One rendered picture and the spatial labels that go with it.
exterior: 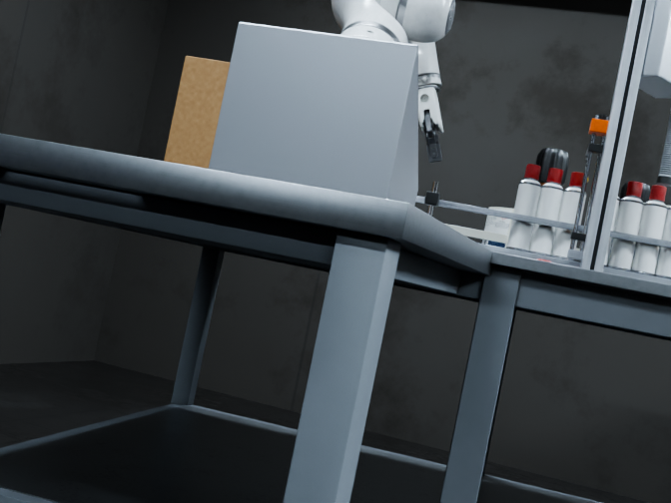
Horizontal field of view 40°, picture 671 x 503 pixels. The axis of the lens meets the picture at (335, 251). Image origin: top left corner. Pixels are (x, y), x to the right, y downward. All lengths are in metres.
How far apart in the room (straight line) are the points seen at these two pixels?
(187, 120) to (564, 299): 0.84
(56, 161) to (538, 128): 3.79
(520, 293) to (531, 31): 3.41
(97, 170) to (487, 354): 0.75
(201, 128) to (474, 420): 0.80
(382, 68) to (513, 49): 3.53
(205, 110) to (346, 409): 1.02
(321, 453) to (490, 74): 3.97
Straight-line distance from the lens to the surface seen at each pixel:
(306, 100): 1.41
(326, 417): 1.03
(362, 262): 1.02
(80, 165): 1.17
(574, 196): 2.21
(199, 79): 1.94
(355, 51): 1.41
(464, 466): 1.61
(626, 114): 2.10
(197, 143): 1.92
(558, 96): 4.81
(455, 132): 4.85
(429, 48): 2.28
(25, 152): 1.21
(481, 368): 1.59
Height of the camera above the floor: 0.74
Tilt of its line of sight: 2 degrees up
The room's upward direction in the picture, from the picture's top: 11 degrees clockwise
